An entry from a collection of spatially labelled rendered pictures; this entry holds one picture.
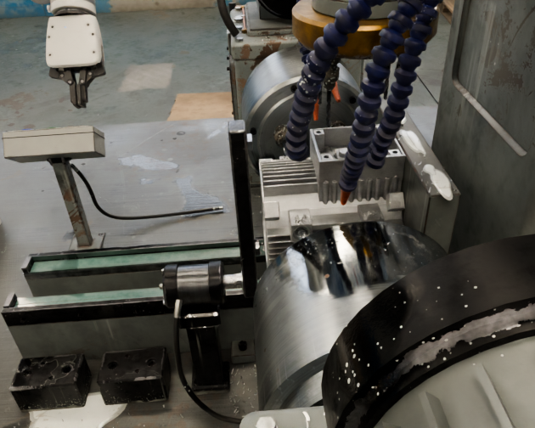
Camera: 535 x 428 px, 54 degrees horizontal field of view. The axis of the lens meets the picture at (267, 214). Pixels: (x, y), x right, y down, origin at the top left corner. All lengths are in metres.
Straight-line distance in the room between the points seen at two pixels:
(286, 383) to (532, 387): 0.31
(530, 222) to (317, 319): 0.33
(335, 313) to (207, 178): 0.92
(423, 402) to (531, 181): 0.52
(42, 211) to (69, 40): 0.45
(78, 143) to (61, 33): 0.21
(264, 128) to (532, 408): 0.82
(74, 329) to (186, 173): 0.61
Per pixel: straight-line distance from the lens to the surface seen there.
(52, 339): 0.95
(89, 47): 1.09
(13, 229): 1.34
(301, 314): 0.51
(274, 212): 0.73
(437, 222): 0.70
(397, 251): 0.55
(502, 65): 0.79
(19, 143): 1.08
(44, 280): 1.00
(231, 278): 0.72
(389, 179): 0.76
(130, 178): 1.41
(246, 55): 1.16
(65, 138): 1.05
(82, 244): 1.20
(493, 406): 0.20
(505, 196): 0.76
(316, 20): 0.64
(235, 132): 0.58
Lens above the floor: 1.51
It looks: 36 degrees down
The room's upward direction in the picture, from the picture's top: 3 degrees counter-clockwise
